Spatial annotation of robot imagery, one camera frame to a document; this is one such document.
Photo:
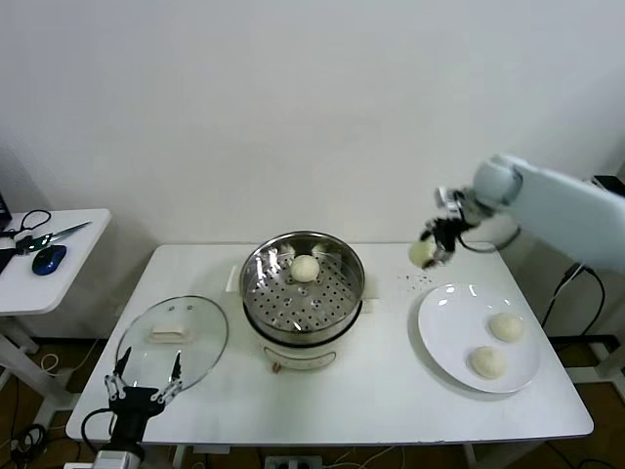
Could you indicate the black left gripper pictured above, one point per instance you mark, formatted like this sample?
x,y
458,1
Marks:
x,y
132,410

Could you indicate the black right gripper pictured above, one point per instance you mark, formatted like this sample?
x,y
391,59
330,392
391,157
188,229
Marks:
x,y
446,232

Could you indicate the white steamed baozi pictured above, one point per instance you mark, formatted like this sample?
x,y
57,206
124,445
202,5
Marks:
x,y
305,268
420,253
488,362
508,327

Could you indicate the round glass pot lid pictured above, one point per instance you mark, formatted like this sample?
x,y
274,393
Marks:
x,y
205,322

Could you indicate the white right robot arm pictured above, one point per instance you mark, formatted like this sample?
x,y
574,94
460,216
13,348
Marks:
x,y
561,215

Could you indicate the perforated steel steamer basket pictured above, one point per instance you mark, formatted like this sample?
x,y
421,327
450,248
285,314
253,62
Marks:
x,y
293,308

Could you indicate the white table leg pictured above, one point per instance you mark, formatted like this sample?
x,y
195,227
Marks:
x,y
178,459
469,459

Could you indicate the round white plate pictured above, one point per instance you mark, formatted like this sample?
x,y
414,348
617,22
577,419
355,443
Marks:
x,y
439,342

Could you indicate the white side table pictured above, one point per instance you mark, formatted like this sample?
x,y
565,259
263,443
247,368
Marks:
x,y
73,273

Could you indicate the blue computer mouse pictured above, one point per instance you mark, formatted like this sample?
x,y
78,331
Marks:
x,y
49,260

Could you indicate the white electric cooker pot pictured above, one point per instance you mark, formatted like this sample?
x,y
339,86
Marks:
x,y
298,354

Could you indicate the black flat device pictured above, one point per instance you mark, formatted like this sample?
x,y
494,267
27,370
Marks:
x,y
610,181

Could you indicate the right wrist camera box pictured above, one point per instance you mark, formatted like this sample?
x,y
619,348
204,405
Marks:
x,y
449,200

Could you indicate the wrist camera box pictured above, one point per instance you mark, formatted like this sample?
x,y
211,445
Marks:
x,y
449,200
117,460

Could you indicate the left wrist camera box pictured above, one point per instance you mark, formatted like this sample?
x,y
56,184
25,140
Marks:
x,y
117,460

